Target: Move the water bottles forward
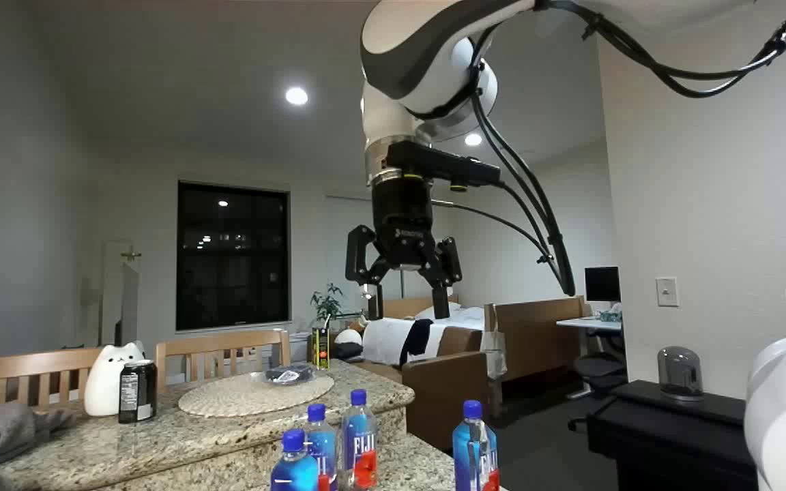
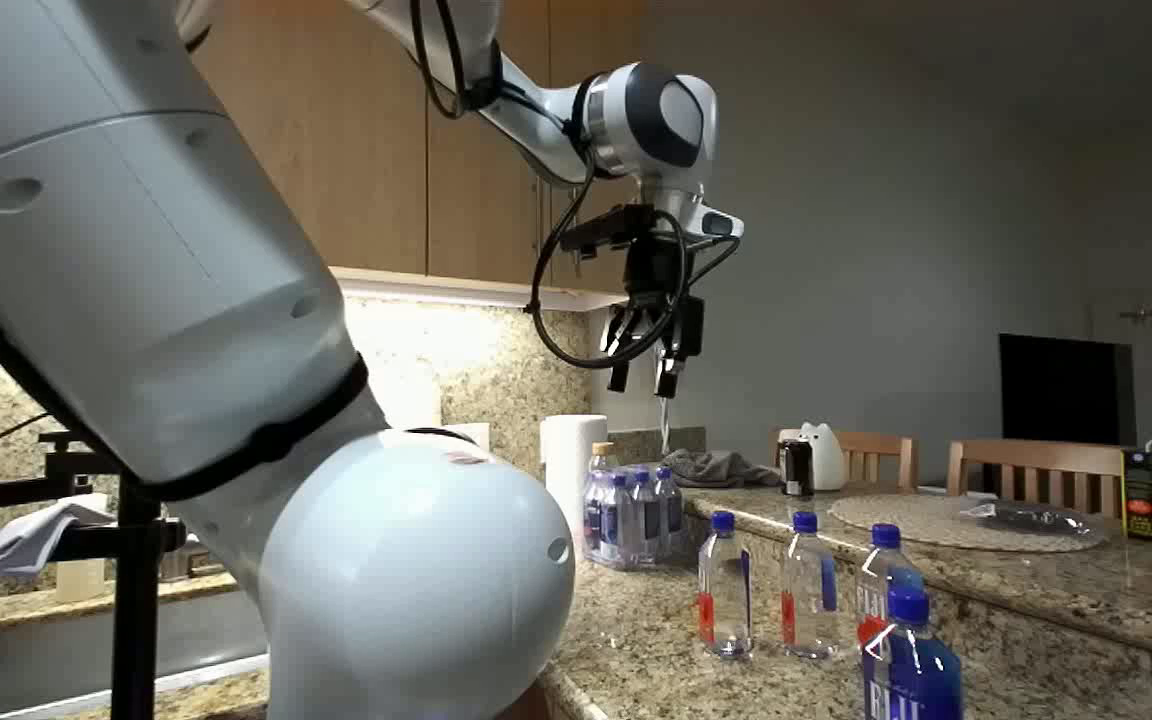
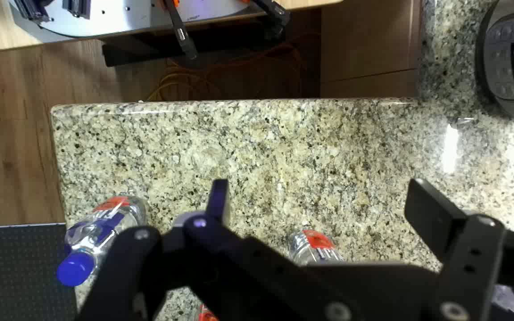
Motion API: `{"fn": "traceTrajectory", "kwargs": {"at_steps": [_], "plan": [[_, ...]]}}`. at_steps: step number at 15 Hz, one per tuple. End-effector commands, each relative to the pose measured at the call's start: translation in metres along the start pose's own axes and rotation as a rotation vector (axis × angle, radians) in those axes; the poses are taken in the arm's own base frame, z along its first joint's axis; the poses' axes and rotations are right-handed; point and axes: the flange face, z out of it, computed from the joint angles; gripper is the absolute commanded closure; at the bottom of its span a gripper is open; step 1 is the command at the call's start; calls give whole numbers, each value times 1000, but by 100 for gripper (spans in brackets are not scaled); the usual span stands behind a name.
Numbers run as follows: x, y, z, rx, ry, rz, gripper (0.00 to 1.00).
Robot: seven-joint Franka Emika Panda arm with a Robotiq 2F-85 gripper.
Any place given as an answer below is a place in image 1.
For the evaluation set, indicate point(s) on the wooden chair right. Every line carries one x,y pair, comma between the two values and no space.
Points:
218,356

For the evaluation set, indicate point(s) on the Fiji water bottle front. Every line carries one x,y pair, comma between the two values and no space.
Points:
296,470

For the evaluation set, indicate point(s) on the small blue bowl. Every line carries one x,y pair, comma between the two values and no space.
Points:
288,374

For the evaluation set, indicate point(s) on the ceiling light left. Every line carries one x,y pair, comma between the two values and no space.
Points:
296,97

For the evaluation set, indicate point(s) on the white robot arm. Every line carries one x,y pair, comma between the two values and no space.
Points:
427,97

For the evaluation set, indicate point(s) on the ceiling light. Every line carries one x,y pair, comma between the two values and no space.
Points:
296,97
472,139

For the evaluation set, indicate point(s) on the white desk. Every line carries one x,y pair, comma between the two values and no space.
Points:
589,323

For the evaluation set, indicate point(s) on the wooden chair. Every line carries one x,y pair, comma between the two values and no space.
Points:
46,379
218,356

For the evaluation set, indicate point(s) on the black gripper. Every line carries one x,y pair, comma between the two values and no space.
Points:
401,237

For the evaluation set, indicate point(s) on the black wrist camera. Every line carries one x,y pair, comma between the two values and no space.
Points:
428,161

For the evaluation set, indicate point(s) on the black office chair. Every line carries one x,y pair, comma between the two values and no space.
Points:
600,363

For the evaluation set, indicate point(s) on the green potted plant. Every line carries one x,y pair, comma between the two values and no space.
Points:
326,311

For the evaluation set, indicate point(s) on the white wall switch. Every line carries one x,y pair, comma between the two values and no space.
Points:
666,292

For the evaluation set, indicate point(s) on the black cabinet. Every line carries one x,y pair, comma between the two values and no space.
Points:
670,442

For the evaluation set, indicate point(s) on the grey cloth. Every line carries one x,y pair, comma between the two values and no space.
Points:
26,428

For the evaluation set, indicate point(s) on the ceiling light right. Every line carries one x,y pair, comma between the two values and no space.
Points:
472,139

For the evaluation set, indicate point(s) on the grey device on cabinet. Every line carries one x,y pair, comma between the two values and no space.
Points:
681,368

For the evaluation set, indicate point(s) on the Fiji water bottle red label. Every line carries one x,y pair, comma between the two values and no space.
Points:
359,442

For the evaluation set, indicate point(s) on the black canister with label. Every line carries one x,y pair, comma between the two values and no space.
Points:
136,391

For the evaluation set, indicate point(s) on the wooden chair left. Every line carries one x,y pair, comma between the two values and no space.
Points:
46,379

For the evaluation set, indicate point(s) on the dark window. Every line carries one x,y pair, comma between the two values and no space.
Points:
232,258

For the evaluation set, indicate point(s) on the computer monitor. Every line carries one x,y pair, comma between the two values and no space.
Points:
600,284

